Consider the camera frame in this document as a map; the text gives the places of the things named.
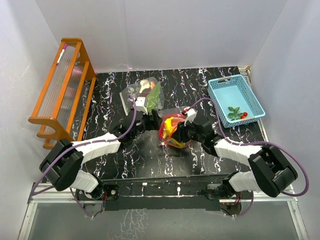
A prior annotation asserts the yellow fake banana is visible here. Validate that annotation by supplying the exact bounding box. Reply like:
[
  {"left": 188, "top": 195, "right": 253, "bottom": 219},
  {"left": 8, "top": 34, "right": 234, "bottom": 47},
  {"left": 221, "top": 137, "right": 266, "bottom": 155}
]
[{"left": 162, "top": 117, "right": 175, "bottom": 139}]

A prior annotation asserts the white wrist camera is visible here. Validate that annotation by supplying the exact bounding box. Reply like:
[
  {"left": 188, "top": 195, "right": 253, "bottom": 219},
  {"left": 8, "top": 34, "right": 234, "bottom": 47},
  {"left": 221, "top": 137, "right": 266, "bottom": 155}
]
[
  {"left": 183, "top": 107, "right": 197, "bottom": 126},
  {"left": 135, "top": 96, "right": 148, "bottom": 114}
]

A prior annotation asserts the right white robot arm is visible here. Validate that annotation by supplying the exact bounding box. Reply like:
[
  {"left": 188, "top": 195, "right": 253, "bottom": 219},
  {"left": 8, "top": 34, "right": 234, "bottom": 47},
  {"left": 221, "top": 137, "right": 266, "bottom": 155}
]
[{"left": 172, "top": 121, "right": 298, "bottom": 199}]

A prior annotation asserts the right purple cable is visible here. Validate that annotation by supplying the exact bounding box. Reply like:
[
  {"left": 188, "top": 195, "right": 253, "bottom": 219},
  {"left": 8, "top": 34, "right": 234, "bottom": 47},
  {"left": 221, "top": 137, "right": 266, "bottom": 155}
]
[{"left": 187, "top": 97, "right": 310, "bottom": 196}]

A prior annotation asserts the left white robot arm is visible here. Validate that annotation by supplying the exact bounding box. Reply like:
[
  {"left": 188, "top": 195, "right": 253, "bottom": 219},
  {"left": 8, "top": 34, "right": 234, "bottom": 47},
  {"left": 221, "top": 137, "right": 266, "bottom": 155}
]
[{"left": 39, "top": 109, "right": 162, "bottom": 200}]

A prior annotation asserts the clear bag with green leaf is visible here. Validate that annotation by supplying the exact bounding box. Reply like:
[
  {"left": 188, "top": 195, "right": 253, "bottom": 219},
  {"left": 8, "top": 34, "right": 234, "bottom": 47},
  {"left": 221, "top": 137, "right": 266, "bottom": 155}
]
[{"left": 119, "top": 77, "right": 165, "bottom": 116}]

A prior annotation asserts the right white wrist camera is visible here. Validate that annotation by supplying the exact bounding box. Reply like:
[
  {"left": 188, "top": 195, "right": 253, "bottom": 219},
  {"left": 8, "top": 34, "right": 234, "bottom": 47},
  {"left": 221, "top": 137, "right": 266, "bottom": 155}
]
[{"left": 183, "top": 107, "right": 197, "bottom": 126}]

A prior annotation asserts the fake cherry tomato vine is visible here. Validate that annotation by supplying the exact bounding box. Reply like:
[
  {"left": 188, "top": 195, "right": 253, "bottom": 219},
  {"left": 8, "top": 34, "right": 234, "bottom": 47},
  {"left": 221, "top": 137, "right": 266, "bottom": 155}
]
[{"left": 227, "top": 106, "right": 248, "bottom": 121}]

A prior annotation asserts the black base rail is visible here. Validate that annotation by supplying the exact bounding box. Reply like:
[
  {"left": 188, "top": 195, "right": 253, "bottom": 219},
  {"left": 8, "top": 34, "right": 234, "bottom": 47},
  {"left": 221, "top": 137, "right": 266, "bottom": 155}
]
[{"left": 75, "top": 174, "right": 252, "bottom": 212}]

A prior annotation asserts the orange wooden rack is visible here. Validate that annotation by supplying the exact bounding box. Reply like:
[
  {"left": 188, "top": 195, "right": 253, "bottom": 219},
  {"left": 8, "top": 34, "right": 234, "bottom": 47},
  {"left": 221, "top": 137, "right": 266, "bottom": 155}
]
[{"left": 28, "top": 37, "right": 97, "bottom": 150}]

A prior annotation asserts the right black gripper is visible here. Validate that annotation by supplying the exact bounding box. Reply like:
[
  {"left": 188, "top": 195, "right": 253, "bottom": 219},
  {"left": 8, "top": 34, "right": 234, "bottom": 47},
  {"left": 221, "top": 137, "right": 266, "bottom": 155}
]
[{"left": 171, "top": 118, "right": 204, "bottom": 143}]

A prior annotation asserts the light blue plastic basket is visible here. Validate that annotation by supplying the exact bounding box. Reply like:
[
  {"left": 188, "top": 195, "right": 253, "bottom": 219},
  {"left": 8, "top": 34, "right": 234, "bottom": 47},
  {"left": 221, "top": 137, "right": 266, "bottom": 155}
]
[{"left": 207, "top": 74, "right": 266, "bottom": 128}]

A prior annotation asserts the clear zip bag red slider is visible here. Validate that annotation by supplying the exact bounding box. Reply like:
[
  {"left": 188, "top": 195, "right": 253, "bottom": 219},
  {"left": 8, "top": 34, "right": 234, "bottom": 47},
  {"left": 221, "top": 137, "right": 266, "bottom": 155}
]
[{"left": 158, "top": 107, "right": 192, "bottom": 149}]

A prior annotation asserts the pink white marker pen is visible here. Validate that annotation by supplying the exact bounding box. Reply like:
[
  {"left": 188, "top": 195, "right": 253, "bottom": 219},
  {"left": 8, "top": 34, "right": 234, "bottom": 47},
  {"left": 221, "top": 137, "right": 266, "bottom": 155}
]
[{"left": 56, "top": 43, "right": 68, "bottom": 66}]

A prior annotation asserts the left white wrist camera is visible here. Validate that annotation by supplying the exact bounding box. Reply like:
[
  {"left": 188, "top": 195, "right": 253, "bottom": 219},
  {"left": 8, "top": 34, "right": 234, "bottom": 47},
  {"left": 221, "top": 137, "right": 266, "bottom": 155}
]
[{"left": 135, "top": 96, "right": 148, "bottom": 114}]

